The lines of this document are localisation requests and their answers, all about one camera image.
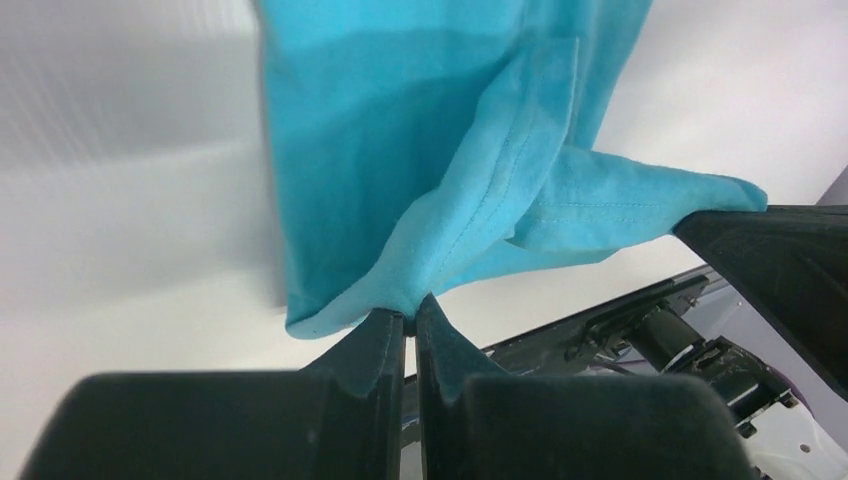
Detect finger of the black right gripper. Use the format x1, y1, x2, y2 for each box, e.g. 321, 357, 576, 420
673, 205, 847, 398

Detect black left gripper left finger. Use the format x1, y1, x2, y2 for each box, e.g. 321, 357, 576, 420
21, 309, 405, 479

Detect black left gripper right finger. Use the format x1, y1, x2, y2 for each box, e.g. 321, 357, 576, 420
415, 296, 754, 479

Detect turquoise polo shirt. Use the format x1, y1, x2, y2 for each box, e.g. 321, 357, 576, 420
256, 1, 767, 339

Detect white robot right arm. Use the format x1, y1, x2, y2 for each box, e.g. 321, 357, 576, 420
674, 206, 847, 479

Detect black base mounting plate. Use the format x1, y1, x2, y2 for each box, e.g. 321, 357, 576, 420
483, 267, 805, 438

